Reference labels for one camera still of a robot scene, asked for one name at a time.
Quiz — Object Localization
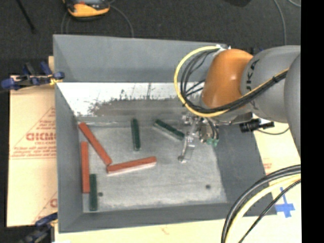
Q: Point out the red-brown flat block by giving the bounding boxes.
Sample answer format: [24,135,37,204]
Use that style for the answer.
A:
[80,141,91,194]
[106,156,157,175]
[77,121,113,167]

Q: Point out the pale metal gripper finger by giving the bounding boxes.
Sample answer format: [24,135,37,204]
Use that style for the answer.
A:
[184,143,196,164]
[178,136,191,162]

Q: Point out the brown cardboard board, red print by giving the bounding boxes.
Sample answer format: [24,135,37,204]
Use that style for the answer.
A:
[6,56,301,243]

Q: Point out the black cylinder on white bracket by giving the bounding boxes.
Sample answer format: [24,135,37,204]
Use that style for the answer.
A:
[218,112,275,134]

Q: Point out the grey metal bin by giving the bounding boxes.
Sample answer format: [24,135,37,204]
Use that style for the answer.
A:
[52,34,277,233]

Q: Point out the dark green flat block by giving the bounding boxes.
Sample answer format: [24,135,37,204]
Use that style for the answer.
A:
[89,173,98,212]
[152,118,186,142]
[130,117,141,152]

